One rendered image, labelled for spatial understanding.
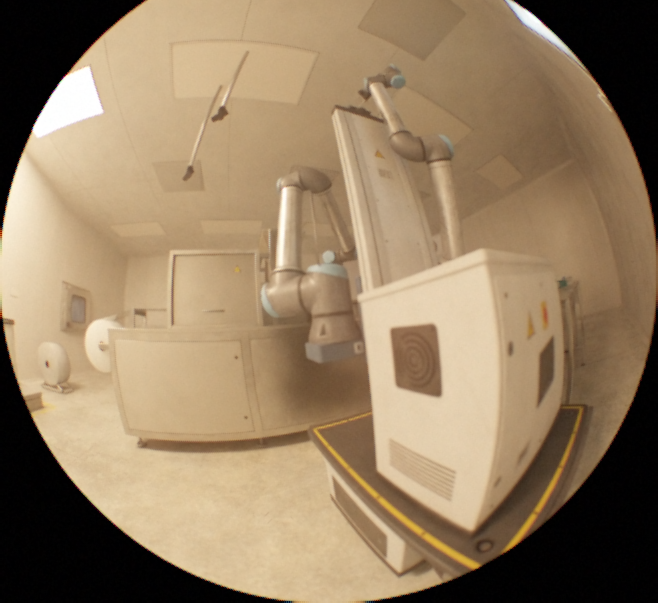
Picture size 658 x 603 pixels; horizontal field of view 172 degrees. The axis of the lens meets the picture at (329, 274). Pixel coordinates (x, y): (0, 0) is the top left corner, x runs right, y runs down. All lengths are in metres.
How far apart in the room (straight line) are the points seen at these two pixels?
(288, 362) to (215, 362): 0.43
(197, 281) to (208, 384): 0.68
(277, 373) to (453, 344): 1.14
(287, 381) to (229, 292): 0.69
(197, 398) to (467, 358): 1.33
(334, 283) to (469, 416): 0.57
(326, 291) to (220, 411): 1.00
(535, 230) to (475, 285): 4.68
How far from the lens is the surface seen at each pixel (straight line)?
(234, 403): 1.39
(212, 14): 2.01
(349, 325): 0.73
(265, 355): 1.33
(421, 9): 2.11
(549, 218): 4.93
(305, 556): 0.91
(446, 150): 1.00
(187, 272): 1.61
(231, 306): 1.52
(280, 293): 0.81
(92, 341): 2.07
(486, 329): 0.30
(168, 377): 1.43
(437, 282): 0.34
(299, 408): 1.44
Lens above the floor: 0.78
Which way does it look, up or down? 13 degrees up
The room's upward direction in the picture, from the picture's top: 7 degrees counter-clockwise
